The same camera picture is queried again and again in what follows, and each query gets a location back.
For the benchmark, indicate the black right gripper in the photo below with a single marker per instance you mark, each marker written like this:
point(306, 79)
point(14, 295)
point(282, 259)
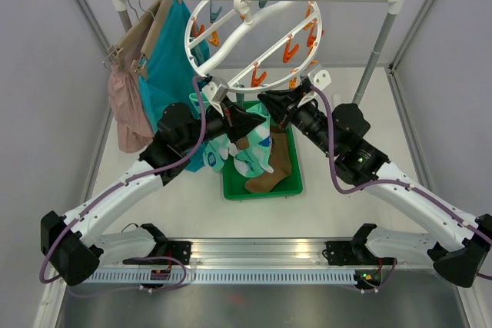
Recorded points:
point(280, 101)

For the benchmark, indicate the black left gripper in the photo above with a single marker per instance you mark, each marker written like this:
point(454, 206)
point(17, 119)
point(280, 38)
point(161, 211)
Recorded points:
point(238, 121)

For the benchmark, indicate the mint patterned sock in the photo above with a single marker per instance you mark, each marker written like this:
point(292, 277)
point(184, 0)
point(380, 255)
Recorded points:
point(217, 151)
point(253, 161)

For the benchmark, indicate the brown ribbed sock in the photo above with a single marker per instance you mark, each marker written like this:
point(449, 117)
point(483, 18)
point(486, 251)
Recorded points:
point(279, 160)

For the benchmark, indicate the white round clip hanger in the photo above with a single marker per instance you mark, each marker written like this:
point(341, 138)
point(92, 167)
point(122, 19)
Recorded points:
point(280, 64)

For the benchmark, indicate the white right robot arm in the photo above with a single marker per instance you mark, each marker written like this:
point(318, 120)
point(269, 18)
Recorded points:
point(356, 165)

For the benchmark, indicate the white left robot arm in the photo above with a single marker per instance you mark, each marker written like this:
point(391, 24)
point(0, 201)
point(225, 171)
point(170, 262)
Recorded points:
point(73, 242)

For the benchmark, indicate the beige wooden hanger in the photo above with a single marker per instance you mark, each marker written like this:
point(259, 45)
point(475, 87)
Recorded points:
point(135, 33)
point(158, 19)

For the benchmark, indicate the green plastic tray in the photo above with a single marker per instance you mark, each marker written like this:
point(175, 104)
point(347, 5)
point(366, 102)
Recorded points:
point(233, 182)

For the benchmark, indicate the teal shirt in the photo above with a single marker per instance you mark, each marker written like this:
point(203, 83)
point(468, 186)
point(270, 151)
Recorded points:
point(170, 74)

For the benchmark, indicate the pink garment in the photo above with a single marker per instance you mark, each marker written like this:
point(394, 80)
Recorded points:
point(133, 128)

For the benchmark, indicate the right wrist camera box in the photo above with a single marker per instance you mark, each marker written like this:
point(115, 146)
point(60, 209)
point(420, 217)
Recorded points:
point(319, 77)

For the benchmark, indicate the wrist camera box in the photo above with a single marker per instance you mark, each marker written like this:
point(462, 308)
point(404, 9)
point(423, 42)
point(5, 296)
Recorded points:
point(215, 90)
point(319, 77)

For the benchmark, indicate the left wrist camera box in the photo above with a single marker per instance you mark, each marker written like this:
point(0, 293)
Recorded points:
point(215, 90)

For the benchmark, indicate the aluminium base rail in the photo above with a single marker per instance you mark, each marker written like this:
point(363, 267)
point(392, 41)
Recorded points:
point(261, 253)

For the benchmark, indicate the white slotted cable duct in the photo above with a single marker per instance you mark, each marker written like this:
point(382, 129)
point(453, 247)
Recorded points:
point(225, 276)

